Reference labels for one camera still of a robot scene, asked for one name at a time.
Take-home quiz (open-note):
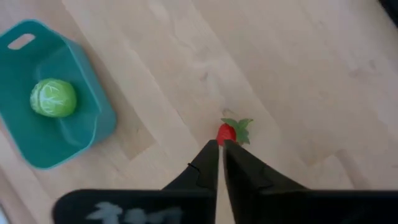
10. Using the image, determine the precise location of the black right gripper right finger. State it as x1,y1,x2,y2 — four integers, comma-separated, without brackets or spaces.
223,139,398,224

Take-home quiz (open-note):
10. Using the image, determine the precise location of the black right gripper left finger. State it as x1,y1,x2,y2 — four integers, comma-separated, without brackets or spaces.
52,139,220,224

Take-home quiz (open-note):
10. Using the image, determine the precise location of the red toy strawberry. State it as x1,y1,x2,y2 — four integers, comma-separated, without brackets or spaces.
216,118,254,147

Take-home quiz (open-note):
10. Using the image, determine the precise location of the green toy cabbage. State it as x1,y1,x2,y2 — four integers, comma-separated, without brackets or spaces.
29,78,78,119

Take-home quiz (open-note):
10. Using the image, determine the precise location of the teal plastic container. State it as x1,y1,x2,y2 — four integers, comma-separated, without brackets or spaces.
0,19,118,170

